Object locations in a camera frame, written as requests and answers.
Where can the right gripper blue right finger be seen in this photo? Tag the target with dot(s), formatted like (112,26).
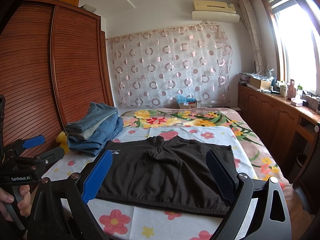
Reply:
(225,177)

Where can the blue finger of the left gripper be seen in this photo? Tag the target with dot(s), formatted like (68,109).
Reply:
(33,142)
(53,155)

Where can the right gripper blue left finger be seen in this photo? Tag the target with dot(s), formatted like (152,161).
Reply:
(96,175)

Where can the black shorts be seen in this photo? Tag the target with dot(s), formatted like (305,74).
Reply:
(165,174)

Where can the yellow object beside jeans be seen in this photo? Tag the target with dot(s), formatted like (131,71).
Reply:
(62,140)

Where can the bottom blue denim jeans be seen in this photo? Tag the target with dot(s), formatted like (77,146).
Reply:
(96,143)

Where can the white cloth between jeans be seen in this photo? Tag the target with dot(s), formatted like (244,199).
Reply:
(106,125)

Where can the top light blue jeans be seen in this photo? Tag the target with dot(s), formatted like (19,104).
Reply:
(84,128)

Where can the brown slatted wardrobe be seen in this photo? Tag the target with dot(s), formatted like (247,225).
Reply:
(53,65)

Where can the long wooden sideboard cabinet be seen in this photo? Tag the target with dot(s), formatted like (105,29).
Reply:
(289,133)

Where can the cardboard box with blue bag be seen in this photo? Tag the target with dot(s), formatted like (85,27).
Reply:
(186,102)

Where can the cardboard box on sideboard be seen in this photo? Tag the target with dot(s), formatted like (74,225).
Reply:
(260,84)

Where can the white mug on sideboard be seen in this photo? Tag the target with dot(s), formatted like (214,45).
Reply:
(283,90)

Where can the pink bottle on sideboard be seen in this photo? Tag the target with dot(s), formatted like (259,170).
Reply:
(292,91)

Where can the circle pattern sheer curtain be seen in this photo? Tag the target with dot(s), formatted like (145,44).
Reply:
(152,69)

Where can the patterned window drape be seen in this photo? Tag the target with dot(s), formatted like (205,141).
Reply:
(252,26)

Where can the window with wooden frame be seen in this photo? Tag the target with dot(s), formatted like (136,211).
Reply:
(297,43)

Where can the white wall air conditioner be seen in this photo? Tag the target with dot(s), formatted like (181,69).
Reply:
(214,11)

